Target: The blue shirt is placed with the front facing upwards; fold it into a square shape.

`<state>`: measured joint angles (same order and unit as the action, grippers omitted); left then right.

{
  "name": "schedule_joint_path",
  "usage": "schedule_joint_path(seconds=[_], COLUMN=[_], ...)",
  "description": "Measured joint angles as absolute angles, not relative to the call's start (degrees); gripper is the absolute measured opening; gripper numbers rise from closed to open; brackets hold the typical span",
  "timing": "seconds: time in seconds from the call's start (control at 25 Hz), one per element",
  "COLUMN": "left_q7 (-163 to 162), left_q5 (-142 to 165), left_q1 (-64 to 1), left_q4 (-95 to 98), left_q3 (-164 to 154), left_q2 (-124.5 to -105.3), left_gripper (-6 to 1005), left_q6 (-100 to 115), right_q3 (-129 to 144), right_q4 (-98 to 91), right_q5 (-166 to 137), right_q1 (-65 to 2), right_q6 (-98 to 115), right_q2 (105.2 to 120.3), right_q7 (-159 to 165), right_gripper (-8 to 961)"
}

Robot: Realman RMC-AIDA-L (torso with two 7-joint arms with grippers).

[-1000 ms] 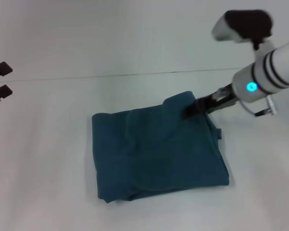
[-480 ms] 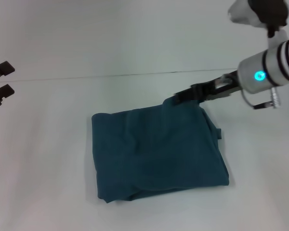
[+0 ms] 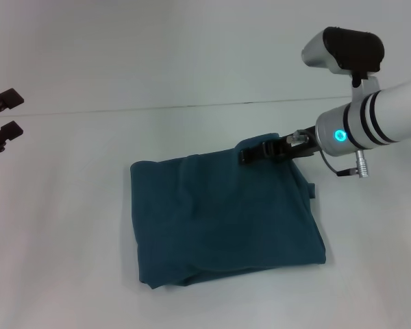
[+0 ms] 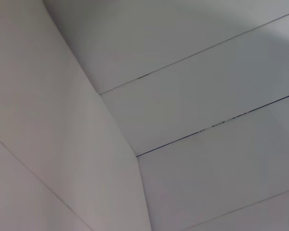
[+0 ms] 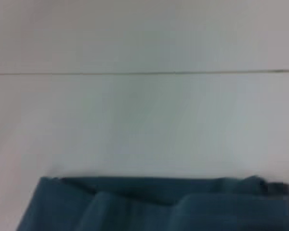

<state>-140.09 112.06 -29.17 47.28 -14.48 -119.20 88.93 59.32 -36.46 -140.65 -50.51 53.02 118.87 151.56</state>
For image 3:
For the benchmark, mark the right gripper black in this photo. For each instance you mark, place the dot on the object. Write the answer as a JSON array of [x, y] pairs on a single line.
[[298, 145]]

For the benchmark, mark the clear network plug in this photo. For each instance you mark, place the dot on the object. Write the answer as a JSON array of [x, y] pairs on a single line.
[[298, 138]]

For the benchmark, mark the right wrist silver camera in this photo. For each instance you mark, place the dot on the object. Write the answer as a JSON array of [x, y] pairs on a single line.
[[346, 51]]

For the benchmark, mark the teal T-shirt with FREE print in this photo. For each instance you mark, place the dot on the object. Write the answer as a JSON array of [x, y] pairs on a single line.
[[226, 212]]

